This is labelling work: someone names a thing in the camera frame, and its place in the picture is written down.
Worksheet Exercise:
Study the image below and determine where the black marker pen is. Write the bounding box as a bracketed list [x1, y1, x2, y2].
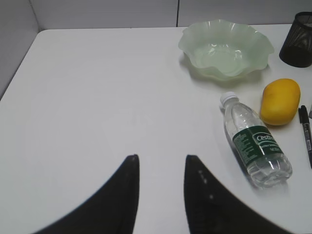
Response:
[298, 105, 312, 167]

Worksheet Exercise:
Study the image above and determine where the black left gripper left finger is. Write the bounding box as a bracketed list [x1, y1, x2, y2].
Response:
[38, 155, 139, 234]

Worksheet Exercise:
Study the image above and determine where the yellow mango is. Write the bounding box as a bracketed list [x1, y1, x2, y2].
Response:
[260, 78, 301, 126]

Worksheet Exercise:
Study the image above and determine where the pale green wavy glass plate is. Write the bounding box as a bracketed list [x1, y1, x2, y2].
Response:
[178, 19, 274, 81]

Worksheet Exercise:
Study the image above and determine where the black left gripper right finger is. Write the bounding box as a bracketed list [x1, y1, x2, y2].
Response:
[184, 155, 287, 234]

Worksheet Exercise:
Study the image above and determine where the grey white eraser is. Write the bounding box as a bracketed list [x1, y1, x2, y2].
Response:
[309, 106, 312, 119]

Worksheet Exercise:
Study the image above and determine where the clear water bottle green label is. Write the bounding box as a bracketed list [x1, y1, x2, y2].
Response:
[220, 92, 293, 187]

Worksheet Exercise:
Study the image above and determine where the black mesh pen holder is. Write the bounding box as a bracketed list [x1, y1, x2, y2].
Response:
[279, 11, 312, 68]

